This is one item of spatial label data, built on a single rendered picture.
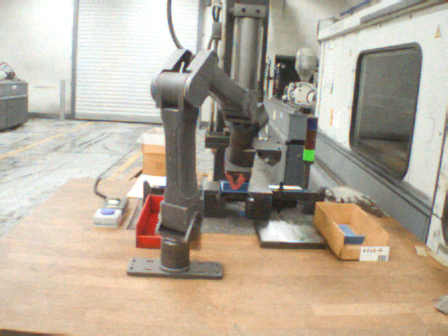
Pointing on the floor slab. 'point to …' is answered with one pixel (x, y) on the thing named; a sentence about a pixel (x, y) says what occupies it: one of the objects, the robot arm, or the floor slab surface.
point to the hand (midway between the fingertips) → (235, 186)
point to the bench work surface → (119, 303)
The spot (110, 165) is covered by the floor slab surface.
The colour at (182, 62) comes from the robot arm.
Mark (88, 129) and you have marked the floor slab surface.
